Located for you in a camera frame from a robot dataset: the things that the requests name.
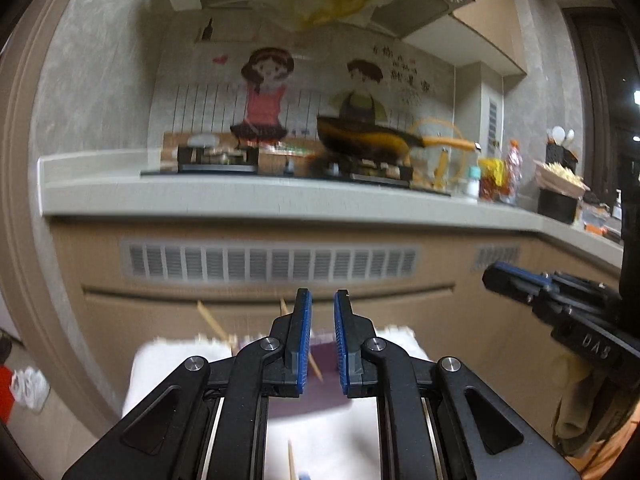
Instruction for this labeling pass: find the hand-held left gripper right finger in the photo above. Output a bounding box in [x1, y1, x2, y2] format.
[334, 289, 583, 480]

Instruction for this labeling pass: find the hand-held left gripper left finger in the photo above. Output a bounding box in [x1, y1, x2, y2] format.
[62, 288, 313, 480]

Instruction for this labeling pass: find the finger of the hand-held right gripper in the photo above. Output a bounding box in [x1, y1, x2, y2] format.
[495, 261, 620, 292]
[482, 264, 556, 311]

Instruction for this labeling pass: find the purple plastic utensil holder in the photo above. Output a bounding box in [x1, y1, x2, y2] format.
[239, 335, 361, 418]

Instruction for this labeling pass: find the small grey vent grille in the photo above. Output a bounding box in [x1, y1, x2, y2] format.
[470, 242, 522, 273]

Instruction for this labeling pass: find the black cooking pot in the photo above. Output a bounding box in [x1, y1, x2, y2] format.
[537, 187, 581, 225]

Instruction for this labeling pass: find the large grey vent grille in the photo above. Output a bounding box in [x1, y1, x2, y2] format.
[120, 240, 421, 282]

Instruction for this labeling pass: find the plastic bottle with orange cap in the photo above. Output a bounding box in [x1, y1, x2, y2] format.
[505, 140, 524, 206]

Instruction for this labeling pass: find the white table cloth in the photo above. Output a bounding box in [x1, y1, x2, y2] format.
[122, 327, 436, 480]

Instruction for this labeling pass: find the tray of pale noodles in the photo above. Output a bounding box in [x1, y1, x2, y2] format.
[532, 160, 591, 196]

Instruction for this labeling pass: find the black utensil caddy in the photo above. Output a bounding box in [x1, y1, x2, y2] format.
[545, 141, 580, 171]

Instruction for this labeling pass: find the grey kitchen countertop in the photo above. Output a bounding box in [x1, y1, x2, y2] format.
[39, 152, 626, 261]

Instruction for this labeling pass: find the wooden kitchen base cabinet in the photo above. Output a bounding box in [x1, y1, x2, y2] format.
[50, 220, 626, 461]

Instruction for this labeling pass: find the dark glass door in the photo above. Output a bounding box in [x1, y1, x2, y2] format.
[565, 5, 640, 241]

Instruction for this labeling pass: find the black gas stove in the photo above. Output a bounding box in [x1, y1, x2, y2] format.
[141, 132, 451, 193]

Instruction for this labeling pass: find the white plastic bag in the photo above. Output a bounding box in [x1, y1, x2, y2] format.
[11, 366, 51, 414]

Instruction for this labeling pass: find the red doormat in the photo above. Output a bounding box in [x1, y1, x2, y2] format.
[0, 365, 14, 423]

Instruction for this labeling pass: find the yellow gas hose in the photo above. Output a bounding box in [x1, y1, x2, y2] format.
[407, 117, 482, 192]

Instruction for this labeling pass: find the white vented wall unit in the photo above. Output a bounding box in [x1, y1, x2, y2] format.
[480, 62, 507, 171]

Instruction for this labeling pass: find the black wok with yellow handle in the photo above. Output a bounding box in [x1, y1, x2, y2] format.
[316, 116, 482, 162]

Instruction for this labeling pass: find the wooden wall cabinet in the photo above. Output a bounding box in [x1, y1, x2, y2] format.
[450, 0, 529, 76]

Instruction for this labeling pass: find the cartoon couple wall sticker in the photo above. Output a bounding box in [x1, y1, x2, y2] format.
[150, 20, 458, 161]

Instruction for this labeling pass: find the beige door frame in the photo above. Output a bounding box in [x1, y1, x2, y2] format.
[0, 0, 127, 426]

